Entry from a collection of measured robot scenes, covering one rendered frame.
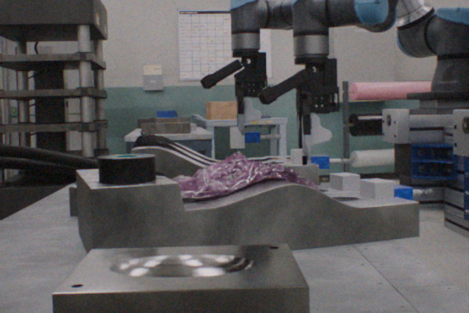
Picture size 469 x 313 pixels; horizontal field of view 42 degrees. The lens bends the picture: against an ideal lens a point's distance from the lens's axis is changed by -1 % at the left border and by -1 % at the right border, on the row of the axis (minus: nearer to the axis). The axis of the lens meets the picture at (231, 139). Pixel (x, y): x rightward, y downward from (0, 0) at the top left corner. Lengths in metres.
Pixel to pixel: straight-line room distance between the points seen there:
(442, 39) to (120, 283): 1.37
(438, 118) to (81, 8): 3.90
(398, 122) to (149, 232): 0.96
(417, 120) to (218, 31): 6.26
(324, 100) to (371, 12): 0.20
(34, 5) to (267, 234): 4.51
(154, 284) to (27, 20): 4.80
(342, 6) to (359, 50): 6.56
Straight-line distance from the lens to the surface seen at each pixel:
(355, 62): 7.78
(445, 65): 1.73
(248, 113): 1.54
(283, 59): 7.89
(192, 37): 7.77
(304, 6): 1.28
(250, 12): 1.56
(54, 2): 5.23
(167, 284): 0.50
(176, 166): 1.22
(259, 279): 0.51
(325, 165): 1.29
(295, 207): 0.89
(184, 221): 0.84
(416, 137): 1.67
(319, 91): 1.27
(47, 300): 0.73
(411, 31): 1.83
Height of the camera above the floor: 1.01
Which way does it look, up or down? 3 degrees down
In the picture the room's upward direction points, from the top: 1 degrees counter-clockwise
